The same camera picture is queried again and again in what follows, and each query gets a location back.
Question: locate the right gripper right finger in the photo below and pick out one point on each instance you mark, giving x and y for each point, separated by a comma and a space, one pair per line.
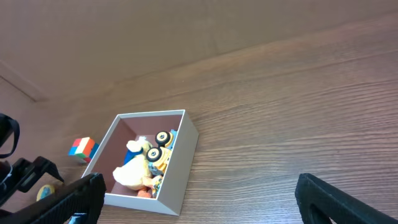
321, 203

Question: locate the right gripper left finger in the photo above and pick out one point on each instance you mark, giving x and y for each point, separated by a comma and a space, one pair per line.
85, 196

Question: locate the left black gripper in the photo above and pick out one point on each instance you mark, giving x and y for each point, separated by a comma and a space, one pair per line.
23, 174

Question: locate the yellow disc wooden handle toy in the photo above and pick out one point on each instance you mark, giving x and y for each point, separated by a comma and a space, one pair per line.
45, 191

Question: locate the multicoloured puzzle cube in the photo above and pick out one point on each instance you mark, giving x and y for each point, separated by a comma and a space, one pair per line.
83, 149

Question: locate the yellow plush duck blue scarf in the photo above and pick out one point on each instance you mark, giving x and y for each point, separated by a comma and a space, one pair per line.
135, 174

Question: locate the yellow blue toy truck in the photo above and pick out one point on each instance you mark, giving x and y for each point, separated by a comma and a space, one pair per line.
158, 157

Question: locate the round gold coin toy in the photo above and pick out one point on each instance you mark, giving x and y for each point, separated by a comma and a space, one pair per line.
156, 184

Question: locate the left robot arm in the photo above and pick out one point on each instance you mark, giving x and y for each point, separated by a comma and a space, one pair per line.
9, 127

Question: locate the white box maroon interior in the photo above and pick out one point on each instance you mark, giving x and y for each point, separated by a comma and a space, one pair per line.
112, 151

